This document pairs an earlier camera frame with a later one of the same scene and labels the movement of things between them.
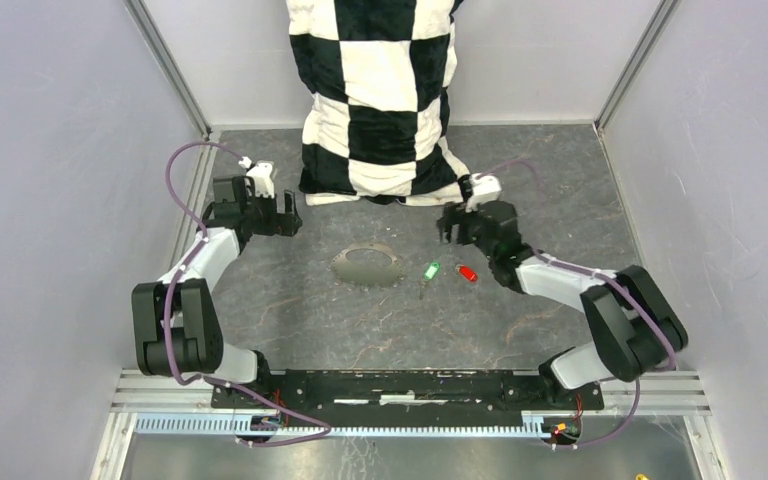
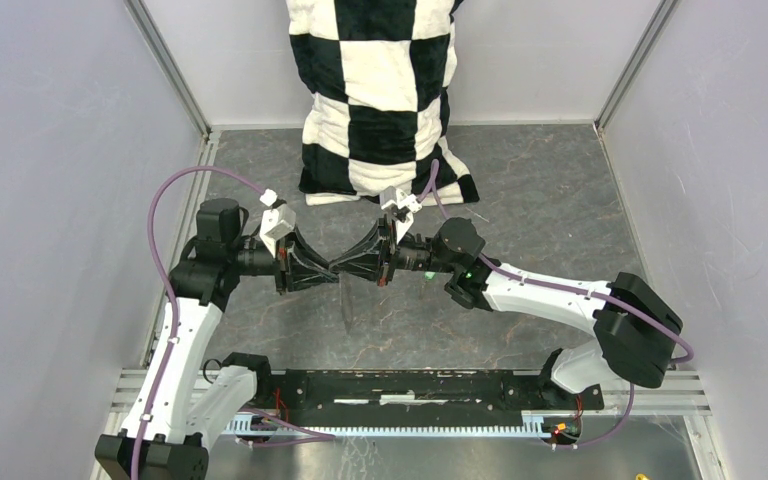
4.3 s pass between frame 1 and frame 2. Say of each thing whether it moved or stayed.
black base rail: stayed
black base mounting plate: stayed
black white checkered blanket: stayed
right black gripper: moved
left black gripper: moved
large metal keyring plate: moved
